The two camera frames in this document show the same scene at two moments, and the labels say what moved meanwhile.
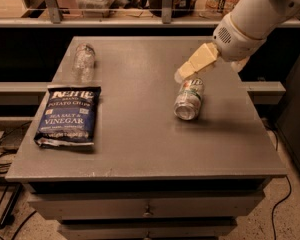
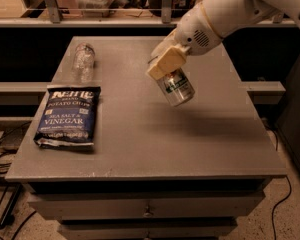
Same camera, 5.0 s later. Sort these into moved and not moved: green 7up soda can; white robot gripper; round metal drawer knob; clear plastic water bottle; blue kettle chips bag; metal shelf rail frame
Moved: white robot gripper; green 7up soda can
Not moved: blue kettle chips bag; clear plastic water bottle; round metal drawer knob; metal shelf rail frame
